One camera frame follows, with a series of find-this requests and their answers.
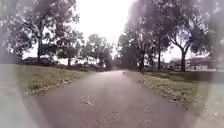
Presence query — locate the grey asphalt path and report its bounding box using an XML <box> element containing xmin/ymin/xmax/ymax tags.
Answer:
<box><xmin>23</xmin><ymin>69</ymin><xmax>198</xmax><ymax>128</ymax></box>

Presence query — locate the row of trees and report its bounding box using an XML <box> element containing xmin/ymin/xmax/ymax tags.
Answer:
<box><xmin>114</xmin><ymin>0</ymin><xmax>224</xmax><ymax>73</ymax></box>
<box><xmin>0</xmin><ymin>0</ymin><xmax>114</xmax><ymax>72</ymax></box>

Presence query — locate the grass verge with leaves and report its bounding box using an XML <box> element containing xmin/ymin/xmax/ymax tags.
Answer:
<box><xmin>126</xmin><ymin>69</ymin><xmax>224</xmax><ymax>128</ymax></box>
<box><xmin>13</xmin><ymin>63</ymin><xmax>98</xmax><ymax>97</ymax></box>

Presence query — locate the building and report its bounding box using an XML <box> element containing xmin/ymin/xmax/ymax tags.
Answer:
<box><xmin>185</xmin><ymin>56</ymin><xmax>224</xmax><ymax>72</ymax></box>
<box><xmin>20</xmin><ymin>56</ymin><xmax>60</xmax><ymax>66</ymax></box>

